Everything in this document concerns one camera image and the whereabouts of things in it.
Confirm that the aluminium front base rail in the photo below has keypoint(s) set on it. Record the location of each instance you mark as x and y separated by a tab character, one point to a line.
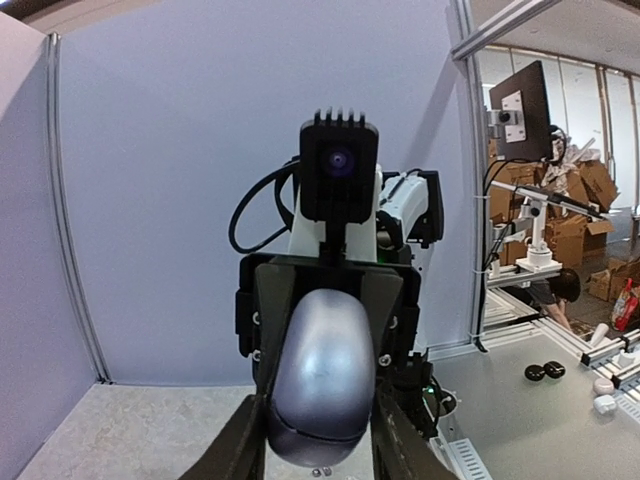
445	436

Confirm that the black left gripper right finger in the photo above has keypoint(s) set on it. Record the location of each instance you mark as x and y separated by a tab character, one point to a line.
398	450

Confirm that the black monitor on stand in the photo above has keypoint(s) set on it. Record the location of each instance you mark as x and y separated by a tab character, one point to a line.
519	113

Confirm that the person crouching in background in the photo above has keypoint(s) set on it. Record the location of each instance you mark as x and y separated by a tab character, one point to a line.
552	295

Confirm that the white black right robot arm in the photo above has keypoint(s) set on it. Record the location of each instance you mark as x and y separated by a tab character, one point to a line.
412	213

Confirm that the black earbud case background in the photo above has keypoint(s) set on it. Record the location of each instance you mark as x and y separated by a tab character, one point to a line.
554	370
534	372

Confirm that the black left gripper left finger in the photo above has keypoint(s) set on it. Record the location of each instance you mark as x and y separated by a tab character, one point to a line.
238	451

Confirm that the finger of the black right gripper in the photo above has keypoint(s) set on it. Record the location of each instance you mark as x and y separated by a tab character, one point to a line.
381	295
274	288

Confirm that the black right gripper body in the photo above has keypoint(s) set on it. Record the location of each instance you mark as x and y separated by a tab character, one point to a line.
332	294

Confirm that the blue-grey earbud charging case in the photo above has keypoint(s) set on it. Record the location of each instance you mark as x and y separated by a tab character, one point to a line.
323	392

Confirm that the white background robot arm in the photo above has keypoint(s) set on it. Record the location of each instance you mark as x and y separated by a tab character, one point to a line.
530	226

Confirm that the aluminium right corner post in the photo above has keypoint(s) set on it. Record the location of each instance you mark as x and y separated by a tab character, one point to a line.
475	164

